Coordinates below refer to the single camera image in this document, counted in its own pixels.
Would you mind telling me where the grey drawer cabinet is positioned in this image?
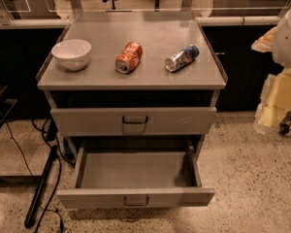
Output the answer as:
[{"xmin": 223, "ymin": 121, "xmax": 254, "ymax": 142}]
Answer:
[{"xmin": 38, "ymin": 12, "xmax": 227, "ymax": 150}]

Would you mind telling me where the blue silver soda can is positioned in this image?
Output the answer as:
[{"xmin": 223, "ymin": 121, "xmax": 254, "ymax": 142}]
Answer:
[{"xmin": 164, "ymin": 45, "xmax": 200, "ymax": 73}]

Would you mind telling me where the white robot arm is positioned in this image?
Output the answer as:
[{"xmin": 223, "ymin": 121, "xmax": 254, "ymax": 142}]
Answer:
[{"xmin": 251, "ymin": 8, "xmax": 291, "ymax": 135}]

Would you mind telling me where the black floor cable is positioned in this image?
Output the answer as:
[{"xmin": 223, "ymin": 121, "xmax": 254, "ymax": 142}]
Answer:
[{"xmin": 5, "ymin": 116, "xmax": 65, "ymax": 233}]

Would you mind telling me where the white ceramic bowl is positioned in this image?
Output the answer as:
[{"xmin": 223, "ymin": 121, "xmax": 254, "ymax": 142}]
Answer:
[{"xmin": 51, "ymin": 39, "xmax": 91, "ymax": 71}]

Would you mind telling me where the orange soda can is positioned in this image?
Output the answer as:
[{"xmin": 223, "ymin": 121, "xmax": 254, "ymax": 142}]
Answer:
[{"xmin": 115, "ymin": 42, "xmax": 143, "ymax": 74}]

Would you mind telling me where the grey top drawer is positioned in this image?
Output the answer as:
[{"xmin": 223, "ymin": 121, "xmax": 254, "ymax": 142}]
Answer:
[{"xmin": 50, "ymin": 107, "xmax": 216, "ymax": 137}]

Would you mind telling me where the grey drawer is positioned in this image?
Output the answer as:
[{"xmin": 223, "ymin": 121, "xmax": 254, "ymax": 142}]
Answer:
[
  {"xmin": 57, "ymin": 144, "xmax": 215, "ymax": 209},
  {"xmin": 50, "ymin": 107, "xmax": 216, "ymax": 137}
]

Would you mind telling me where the black floor bar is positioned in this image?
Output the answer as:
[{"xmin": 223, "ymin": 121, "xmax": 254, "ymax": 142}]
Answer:
[{"xmin": 24, "ymin": 146, "xmax": 57, "ymax": 228}]

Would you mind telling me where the white horizontal rail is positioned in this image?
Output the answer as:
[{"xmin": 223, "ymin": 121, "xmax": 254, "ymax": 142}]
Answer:
[{"xmin": 0, "ymin": 16, "xmax": 280, "ymax": 29}]

